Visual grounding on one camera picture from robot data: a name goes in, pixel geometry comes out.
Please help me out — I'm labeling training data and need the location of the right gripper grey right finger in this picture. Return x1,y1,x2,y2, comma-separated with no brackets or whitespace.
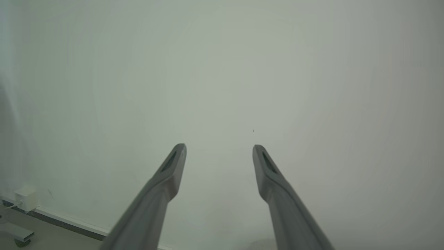
252,144,335,250

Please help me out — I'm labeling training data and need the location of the white metal stand frame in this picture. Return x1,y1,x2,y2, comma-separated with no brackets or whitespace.
0,215,35,248

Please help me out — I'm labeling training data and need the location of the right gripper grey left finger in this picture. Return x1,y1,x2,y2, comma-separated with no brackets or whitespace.
100,143,187,250

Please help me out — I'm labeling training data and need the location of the white wall socket box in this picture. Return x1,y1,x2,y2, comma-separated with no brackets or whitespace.
14,187,38,213

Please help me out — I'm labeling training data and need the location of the thin white cable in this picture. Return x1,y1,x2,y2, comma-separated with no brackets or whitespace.
0,199,23,209

